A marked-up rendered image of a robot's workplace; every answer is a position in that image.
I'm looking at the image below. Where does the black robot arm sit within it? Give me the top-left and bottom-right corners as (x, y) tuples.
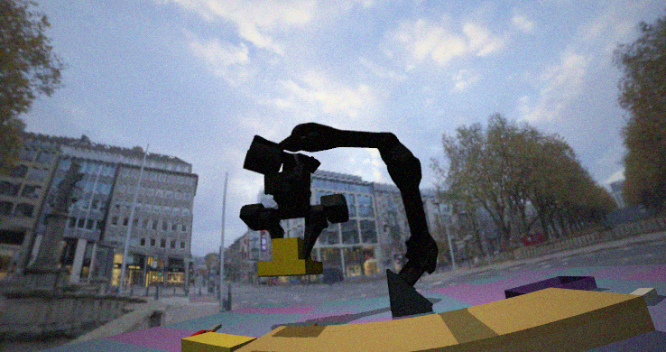
(243, 123), (439, 290)

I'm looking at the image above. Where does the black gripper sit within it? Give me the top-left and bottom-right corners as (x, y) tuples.
(239, 178), (349, 259)

